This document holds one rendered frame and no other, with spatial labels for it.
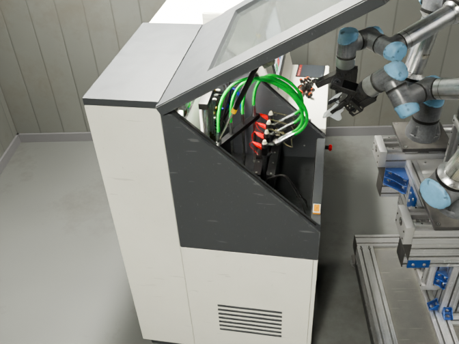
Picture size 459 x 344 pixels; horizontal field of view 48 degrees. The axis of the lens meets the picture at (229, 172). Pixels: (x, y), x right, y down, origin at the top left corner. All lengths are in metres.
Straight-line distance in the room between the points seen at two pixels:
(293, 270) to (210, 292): 0.42
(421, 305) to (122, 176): 1.64
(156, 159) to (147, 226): 0.37
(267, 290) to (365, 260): 0.81
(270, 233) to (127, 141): 0.66
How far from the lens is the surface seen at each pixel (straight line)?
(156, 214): 2.11
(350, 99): 1.95
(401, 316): 2.77
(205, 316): 2.54
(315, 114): 2.67
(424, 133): 2.41
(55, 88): 4.30
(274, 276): 2.24
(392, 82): 1.85
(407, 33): 2.09
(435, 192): 1.85
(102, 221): 3.62
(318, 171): 2.32
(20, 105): 4.50
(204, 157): 1.86
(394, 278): 2.92
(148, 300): 2.55
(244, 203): 1.96
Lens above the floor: 2.36
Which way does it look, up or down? 38 degrees down
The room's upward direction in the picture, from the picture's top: 3 degrees counter-clockwise
